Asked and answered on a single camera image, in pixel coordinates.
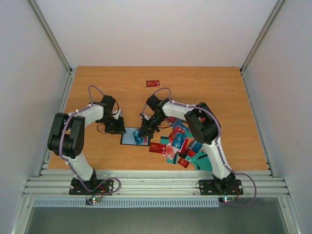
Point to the lone red card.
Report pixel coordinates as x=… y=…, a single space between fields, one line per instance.
x=152 y=83

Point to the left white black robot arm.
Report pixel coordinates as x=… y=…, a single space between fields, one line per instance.
x=66 y=138

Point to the teal card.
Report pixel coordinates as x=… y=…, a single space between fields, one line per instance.
x=172 y=160
x=203 y=164

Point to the blue striped card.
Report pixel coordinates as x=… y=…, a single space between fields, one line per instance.
x=194 y=147

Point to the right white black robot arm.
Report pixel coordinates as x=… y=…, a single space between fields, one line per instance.
x=204 y=127

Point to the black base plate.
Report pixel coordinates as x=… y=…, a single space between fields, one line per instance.
x=211 y=187
x=77 y=188

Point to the red card bottom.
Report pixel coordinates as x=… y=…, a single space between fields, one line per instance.
x=184 y=163

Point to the grey slotted cable duct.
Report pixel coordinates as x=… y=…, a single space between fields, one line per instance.
x=127 y=202

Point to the black leather card holder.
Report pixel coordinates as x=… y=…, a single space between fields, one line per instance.
x=130 y=137

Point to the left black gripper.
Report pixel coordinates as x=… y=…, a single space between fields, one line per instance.
x=119 y=129

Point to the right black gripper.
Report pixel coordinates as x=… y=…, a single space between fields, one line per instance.
x=146 y=126

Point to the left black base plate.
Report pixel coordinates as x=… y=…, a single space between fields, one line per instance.
x=77 y=188

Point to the teal card bottom right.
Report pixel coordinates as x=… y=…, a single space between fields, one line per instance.
x=203 y=164

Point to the teal card bottom left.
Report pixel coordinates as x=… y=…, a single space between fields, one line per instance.
x=172 y=160

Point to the blue card pile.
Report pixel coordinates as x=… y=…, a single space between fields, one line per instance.
x=138 y=139

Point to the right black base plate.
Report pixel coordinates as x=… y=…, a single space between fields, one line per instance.
x=211 y=187

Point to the red VIP card upper pile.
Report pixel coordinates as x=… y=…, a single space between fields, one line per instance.
x=174 y=133

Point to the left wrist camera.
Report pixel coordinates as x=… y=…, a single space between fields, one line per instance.
x=117 y=114

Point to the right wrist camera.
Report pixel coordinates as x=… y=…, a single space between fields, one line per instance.
x=144 y=116

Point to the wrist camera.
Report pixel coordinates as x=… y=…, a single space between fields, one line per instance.
x=144 y=116
x=117 y=114

